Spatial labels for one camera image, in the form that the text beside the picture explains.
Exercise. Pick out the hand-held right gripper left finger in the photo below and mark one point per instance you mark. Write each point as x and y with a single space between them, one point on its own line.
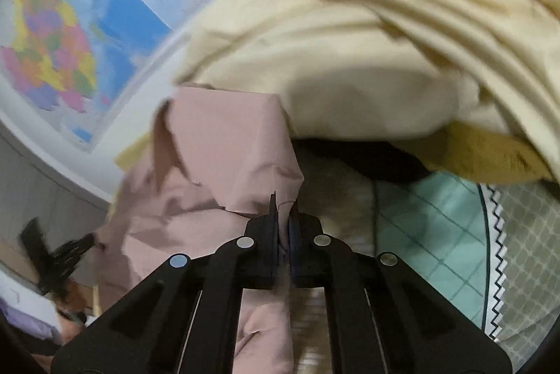
267 253

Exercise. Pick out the mustard yellow cloth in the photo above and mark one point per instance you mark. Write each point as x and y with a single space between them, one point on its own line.
481 155

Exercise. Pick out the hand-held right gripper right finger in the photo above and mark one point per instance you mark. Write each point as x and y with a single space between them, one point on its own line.
302 260

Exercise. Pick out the printed blanket with zigzag border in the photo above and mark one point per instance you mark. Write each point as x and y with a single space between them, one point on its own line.
428 234

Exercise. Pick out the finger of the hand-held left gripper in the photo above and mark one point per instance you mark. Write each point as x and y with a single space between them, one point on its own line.
76 249

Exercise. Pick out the pink garment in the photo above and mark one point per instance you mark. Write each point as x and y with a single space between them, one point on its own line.
227 146

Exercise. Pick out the cream garment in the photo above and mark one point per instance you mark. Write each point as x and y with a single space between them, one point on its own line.
350 50

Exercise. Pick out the colourful world map poster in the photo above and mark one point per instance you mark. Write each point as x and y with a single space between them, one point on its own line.
52 41

